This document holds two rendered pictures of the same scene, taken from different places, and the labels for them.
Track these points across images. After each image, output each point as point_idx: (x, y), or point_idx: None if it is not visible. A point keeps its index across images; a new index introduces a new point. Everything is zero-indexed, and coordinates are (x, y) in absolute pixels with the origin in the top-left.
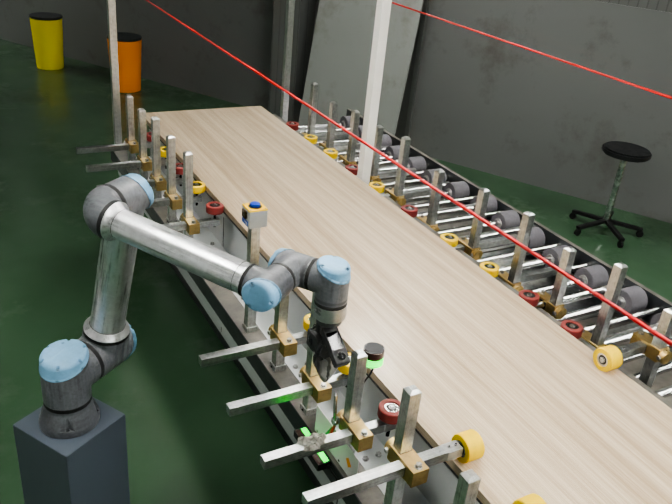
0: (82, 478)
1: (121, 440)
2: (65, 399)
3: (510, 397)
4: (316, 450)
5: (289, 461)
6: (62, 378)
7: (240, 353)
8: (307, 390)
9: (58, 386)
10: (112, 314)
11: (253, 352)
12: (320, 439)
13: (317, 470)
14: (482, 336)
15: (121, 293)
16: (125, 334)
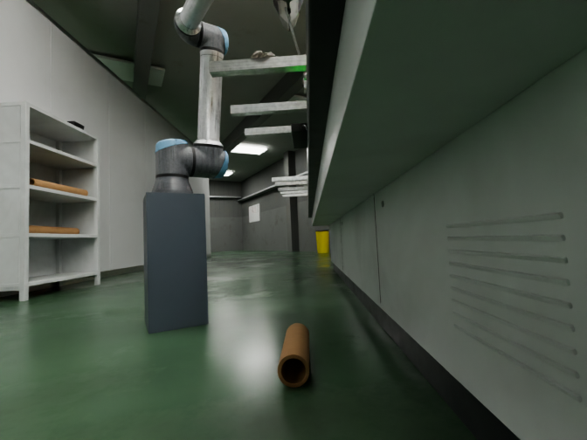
0: (159, 223)
1: (200, 215)
2: (162, 164)
3: None
4: (266, 63)
5: (236, 69)
6: (161, 147)
7: (275, 128)
8: (304, 102)
9: (159, 154)
10: (204, 121)
11: (286, 129)
12: (271, 53)
13: (291, 130)
14: None
15: (209, 104)
16: (215, 142)
